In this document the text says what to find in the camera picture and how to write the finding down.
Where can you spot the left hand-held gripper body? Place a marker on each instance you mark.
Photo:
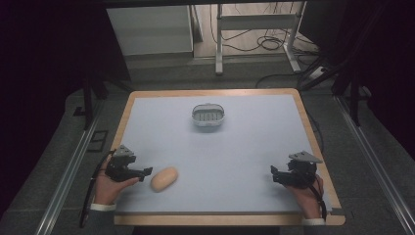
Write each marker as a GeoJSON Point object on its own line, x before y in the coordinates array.
{"type": "Point", "coordinates": [121, 164]}

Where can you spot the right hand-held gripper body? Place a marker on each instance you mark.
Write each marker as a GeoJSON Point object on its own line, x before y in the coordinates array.
{"type": "Point", "coordinates": [300, 172]}

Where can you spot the tan bread roll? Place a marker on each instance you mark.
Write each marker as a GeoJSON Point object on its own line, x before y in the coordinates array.
{"type": "Point", "coordinates": [164, 178]}

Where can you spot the person's left hand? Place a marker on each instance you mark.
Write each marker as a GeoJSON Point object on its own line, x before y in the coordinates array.
{"type": "Point", "coordinates": [109, 187]}

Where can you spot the person's right hand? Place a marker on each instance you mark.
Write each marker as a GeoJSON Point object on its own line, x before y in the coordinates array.
{"type": "Point", "coordinates": [308, 199]}

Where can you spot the white mat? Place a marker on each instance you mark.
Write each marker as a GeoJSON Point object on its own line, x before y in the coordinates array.
{"type": "Point", "coordinates": [215, 153]}

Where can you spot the black stand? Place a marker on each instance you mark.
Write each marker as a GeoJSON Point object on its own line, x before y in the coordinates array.
{"type": "Point", "coordinates": [354, 98]}
{"type": "Point", "coordinates": [89, 98]}

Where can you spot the white power strip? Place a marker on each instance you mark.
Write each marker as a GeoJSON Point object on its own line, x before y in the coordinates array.
{"type": "Point", "coordinates": [317, 73]}

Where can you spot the white cabinet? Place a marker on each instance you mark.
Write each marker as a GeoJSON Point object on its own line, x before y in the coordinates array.
{"type": "Point", "coordinates": [151, 31]}

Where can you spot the aluminium rail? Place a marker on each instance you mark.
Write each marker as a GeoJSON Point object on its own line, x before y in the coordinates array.
{"type": "Point", "coordinates": [375, 163]}
{"type": "Point", "coordinates": [67, 179]}

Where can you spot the white metal table frame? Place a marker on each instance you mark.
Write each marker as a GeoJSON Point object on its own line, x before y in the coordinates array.
{"type": "Point", "coordinates": [257, 23]}

